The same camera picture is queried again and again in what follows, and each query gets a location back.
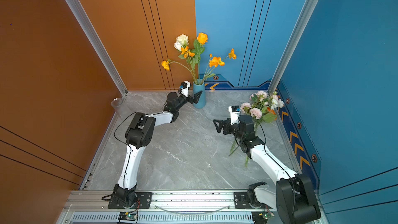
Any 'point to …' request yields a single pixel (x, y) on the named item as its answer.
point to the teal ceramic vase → (198, 85)
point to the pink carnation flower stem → (258, 102)
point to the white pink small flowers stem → (275, 101)
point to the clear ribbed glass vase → (118, 106)
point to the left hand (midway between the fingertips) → (196, 86)
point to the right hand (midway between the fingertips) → (219, 120)
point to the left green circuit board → (126, 215)
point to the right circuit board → (260, 217)
